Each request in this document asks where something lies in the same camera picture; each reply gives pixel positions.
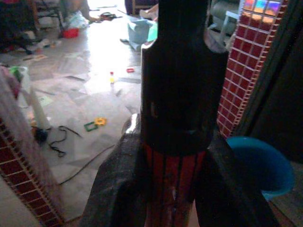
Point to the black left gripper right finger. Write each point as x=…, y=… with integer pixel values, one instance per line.
x=225, y=194

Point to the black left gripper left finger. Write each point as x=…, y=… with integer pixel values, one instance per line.
x=118, y=189

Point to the blue plastic bucket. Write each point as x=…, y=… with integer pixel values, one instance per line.
x=260, y=165

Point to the yellow toy gear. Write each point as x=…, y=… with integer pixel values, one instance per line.
x=100, y=121

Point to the white tapered plastic piece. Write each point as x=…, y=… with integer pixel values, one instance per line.
x=39, y=111

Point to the small yellow red-capped bottle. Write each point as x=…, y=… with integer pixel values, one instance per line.
x=112, y=76

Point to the pale pink cloth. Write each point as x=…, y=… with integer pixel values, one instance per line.
x=9, y=94

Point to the pale blue box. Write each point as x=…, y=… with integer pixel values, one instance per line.
x=139, y=30

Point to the small red container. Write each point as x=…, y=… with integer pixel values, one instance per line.
x=70, y=33

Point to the white plastic bag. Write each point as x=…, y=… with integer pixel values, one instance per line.
x=77, y=21

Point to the person bare foot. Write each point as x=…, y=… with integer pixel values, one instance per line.
x=149, y=10

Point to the person bare leg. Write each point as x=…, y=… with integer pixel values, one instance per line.
x=84, y=9

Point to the black chair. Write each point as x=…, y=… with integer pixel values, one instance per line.
x=14, y=23

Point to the green square toy frame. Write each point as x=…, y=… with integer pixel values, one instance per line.
x=90, y=127

